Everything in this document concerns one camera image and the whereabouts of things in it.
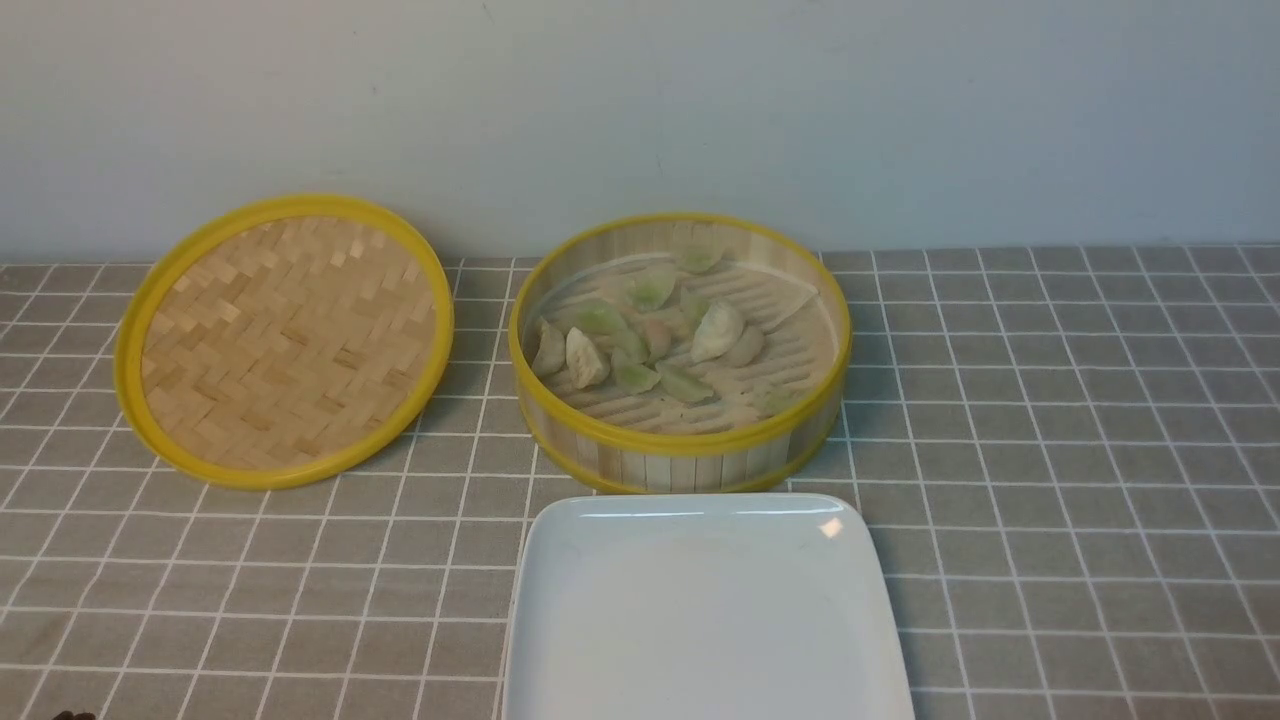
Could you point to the pale pinkish dumpling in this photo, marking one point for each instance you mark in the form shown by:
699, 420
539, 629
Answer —
658, 338

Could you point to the pale white dumpling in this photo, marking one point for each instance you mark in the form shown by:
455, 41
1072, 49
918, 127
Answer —
550, 356

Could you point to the white square plate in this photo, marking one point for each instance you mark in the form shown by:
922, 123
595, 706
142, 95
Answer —
755, 606

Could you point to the green dumpling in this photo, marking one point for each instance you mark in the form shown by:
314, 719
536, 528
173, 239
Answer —
698, 258
650, 290
595, 316
633, 378
682, 385

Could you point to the bamboo steamer basket yellow rim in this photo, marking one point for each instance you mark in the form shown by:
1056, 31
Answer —
767, 420

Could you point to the large white dumpling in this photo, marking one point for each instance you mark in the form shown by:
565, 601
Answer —
720, 328

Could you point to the bamboo steamer lid yellow rim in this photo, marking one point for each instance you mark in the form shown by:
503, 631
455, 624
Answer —
284, 343

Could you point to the grey checked tablecloth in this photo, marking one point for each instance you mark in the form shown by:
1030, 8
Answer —
1067, 459

